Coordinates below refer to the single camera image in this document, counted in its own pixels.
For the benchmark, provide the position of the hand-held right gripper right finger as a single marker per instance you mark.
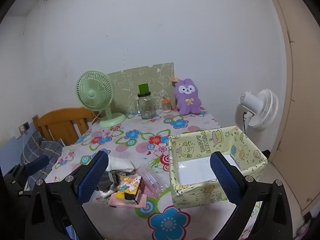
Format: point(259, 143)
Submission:
point(223, 177)

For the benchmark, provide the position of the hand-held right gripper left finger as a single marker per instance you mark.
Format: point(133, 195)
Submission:
point(93, 175)

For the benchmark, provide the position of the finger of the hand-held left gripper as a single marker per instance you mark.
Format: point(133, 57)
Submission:
point(37, 164)

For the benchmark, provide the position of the grey socks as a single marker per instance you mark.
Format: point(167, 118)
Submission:
point(110, 180)

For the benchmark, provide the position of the white fluffy towel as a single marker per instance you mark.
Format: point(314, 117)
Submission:
point(120, 163)

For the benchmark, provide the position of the cartoon print tissue pack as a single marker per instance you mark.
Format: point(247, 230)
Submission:
point(130, 183)

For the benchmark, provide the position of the yellow printed storage box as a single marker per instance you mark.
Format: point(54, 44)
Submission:
point(200, 142)

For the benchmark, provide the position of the grey plaid blanket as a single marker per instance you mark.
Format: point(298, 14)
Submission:
point(47, 150)

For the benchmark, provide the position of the wooden chair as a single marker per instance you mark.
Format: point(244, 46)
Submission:
point(57, 122)

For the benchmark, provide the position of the pink packet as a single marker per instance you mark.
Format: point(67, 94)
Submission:
point(143, 201)

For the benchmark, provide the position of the clear plastic bag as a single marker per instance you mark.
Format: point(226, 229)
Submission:
point(150, 177)

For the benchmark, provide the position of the floral tablecloth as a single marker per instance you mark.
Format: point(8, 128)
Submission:
point(140, 136)

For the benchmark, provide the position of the white standing fan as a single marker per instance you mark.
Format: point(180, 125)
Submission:
point(262, 110)

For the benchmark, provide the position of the green desk fan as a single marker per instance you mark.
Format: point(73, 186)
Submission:
point(93, 92)

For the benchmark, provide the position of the purple plush bunny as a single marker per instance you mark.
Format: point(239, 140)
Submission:
point(187, 102)

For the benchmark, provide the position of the glass jar with green lid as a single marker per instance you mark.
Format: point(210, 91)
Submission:
point(146, 107)

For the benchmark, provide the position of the small jar with orange lid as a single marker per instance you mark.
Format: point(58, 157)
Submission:
point(166, 106)

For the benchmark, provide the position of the green printed board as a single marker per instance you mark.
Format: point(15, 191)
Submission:
point(130, 80)

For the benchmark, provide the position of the beige wardrobe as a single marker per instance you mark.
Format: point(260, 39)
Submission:
point(305, 105)

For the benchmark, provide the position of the wall socket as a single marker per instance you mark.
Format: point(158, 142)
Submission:
point(24, 127)

